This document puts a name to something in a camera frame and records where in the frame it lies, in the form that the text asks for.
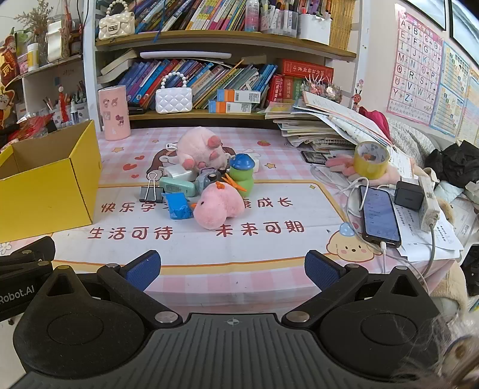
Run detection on pink clear water bottle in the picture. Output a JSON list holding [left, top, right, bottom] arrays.
[[245, 0, 260, 32]]

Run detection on row of blue leaning books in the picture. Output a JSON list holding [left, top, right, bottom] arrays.
[[120, 58, 278, 111]]

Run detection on group of white pen cups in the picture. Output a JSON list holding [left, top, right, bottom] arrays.
[[41, 84, 90, 124]]

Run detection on green toy with blue hat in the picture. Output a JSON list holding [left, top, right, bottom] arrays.
[[228, 153, 256, 197]]

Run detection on white charging cable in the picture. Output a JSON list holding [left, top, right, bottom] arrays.
[[342, 177, 390, 275]]

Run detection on small pink plush animal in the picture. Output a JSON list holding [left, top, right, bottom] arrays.
[[190, 179, 243, 230]]

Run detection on white and wood bookshelf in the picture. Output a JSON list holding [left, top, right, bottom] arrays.
[[82, 0, 371, 131]]

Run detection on dried flower bunch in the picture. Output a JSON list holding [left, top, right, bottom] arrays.
[[15, 0, 55, 38]]

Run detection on long white tray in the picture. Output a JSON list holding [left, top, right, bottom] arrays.
[[140, 50, 233, 60]]

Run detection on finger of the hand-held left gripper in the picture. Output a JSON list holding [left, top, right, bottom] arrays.
[[0, 260, 53, 279], [0, 236, 56, 262]]

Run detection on orange and white carton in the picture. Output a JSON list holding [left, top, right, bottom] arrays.
[[208, 100, 252, 114], [217, 89, 261, 103]]

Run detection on blue snack packet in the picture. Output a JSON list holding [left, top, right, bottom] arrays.
[[165, 192, 193, 220]]

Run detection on black framed picture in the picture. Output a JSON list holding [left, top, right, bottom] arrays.
[[451, 0, 479, 49], [406, 0, 448, 31]]

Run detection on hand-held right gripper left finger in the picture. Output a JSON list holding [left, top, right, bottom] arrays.
[[28, 250, 184, 330]]

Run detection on stack of grey flat books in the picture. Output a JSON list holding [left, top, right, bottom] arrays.
[[99, 50, 139, 85]]

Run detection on red foil wrapping pile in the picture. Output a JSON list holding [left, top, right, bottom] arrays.
[[7, 114, 57, 143]]

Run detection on large pink plush pig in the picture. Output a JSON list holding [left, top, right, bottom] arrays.
[[176, 126, 230, 173]]

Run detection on white jar yellow label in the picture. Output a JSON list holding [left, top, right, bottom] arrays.
[[26, 43, 40, 72]]

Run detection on cream quilted pearl-handle handbag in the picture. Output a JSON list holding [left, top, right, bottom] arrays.
[[98, 0, 135, 40]]

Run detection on pile of books and papers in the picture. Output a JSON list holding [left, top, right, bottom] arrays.
[[265, 90, 393, 154]]

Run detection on black smartphone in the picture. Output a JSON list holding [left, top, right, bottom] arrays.
[[358, 186, 402, 247]]

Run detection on black binder clip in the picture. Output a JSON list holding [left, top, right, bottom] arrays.
[[139, 173, 165, 203]]

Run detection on white quilted pearl-handle handbag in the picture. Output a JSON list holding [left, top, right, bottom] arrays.
[[155, 72, 194, 114]]

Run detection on beige plush toy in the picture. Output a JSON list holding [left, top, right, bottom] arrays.
[[427, 258, 474, 318]]

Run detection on grey quilted blanket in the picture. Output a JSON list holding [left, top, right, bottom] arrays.
[[387, 120, 450, 165]]

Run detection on flat pink plush toy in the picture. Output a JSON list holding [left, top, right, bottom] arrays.
[[325, 155, 401, 186]]

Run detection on purple grey toy truck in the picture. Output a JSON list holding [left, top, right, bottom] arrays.
[[195, 168, 229, 191]]

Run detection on pink sequin tiara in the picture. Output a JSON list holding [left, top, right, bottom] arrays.
[[301, 73, 343, 103]]

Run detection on white pen holder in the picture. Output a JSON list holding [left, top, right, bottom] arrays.
[[297, 11, 332, 45]]

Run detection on row of colourful thin books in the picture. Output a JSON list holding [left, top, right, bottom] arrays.
[[133, 0, 248, 32]]

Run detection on magenta cloth bag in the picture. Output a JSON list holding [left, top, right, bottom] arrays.
[[359, 107, 392, 141]]

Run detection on yellow bordered wall chart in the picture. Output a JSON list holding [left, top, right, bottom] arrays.
[[458, 67, 479, 146]]

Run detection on blue bordered wall chart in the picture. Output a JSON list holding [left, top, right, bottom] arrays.
[[430, 41, 470, 140]]

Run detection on grey power cord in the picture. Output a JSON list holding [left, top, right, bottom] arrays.
[[427, 224, 438, 277]]

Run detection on pink alphabet wall poster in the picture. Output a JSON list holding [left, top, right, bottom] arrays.
[[386, 9, 444, 126]]

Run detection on yellow cardboard box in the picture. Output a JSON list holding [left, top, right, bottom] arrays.
[[0, 120, 103, 244]]

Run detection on white power strip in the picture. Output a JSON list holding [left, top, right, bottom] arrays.
[[417, 176, 441, 230]]

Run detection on row of red books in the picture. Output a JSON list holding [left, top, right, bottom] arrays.
[[268, 75, 304, 104]]

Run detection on pink cartoon canister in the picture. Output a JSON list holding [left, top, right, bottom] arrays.
[[98, 85, 131, 141]]

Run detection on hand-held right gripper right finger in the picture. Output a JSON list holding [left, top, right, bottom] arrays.
[[281, 250, 440, 327]]

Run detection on black charger block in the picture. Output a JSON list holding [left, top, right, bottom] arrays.
[[395, 180, 425, 210]]

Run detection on teal plastic hand tool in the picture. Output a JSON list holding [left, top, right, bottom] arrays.
[[159, 177, 197, 197]]

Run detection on loose white paper sheets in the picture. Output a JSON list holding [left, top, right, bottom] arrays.
[[389, 150, 465, 262]]

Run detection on black plastic bag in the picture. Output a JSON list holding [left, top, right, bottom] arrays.
[[425, 140, 479, 188]]

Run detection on stack of yellow booklets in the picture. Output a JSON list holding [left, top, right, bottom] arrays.
[[329, 0, 356, 51]]

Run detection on yellow tape roll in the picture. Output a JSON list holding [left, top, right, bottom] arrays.
[[354, 141, 390, 178]]

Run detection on white printed desk mat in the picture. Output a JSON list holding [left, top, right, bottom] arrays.
[[52, 181, 378, 272]]

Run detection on thick red dictionary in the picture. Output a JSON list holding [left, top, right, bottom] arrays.
[[281, 59, 334, 83]]

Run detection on red cartoon paper decoration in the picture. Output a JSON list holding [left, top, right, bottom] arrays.
[[0, 35, 19, 128]]

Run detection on clear pen organizer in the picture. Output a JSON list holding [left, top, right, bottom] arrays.
[[260, 4, 299, 38]]

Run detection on grey fuzzy fur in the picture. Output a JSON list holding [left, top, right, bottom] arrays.
[[393, 310, 479, 389]]

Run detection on white side shelf unit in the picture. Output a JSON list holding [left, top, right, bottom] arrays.
[[0, 54, 90, 131]]

